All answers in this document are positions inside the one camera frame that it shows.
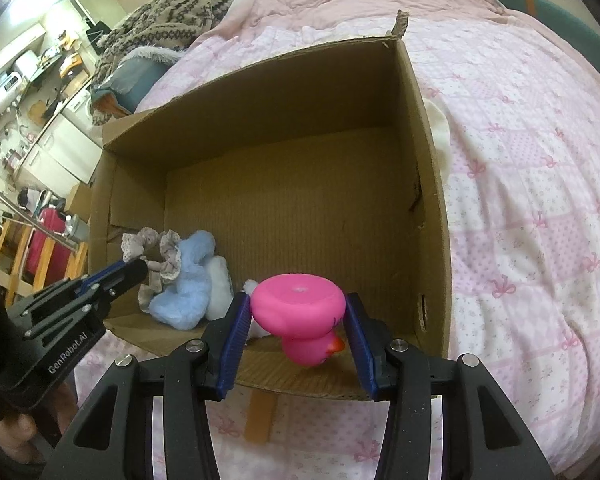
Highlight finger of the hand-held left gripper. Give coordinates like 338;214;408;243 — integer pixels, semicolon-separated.
77;260;128;295
97;258;150;306

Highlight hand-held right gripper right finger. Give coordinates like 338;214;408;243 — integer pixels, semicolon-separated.
344;292;556;480

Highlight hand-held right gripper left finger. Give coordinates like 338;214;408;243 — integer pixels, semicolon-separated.
40;292;253;480

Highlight grey lace scrunchie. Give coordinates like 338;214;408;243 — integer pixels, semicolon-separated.
121;227;183;311

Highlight light blue plush toy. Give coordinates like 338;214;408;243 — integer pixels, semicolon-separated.
147;230;233;331

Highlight pink rubber duck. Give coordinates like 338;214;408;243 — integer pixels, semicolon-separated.
250;274;345;367

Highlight brown cardboard box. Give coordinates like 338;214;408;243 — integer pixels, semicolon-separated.
87;10;453;401

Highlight person's left hand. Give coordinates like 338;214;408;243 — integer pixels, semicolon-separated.
0;401;46;461

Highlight grey bin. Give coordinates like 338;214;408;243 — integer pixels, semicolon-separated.
65;217;91;241

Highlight red suitcase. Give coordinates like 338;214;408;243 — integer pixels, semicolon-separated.
27;207;68;281

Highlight yellow wooden rack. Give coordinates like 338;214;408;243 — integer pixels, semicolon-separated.
0;215;88;306

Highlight white kitchen cabinets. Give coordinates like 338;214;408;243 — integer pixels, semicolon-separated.
15;95;103;191

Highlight blue-grey fur-trimmed jacket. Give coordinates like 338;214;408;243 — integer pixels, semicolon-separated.
91;46;186;113

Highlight pink bow-print bedspread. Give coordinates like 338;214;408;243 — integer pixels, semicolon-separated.
75;0;600;480

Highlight white microwave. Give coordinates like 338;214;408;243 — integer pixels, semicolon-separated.
0;71;23;106

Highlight white cloth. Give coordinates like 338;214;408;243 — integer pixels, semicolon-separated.
425;100;453;181

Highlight black hanging garment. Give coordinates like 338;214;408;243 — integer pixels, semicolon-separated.
87;20;112;53

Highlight patterned knit blanket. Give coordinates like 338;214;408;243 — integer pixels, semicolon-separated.
90;0;243;126

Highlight teal cushion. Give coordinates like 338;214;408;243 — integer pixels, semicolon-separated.
474;0;600;81

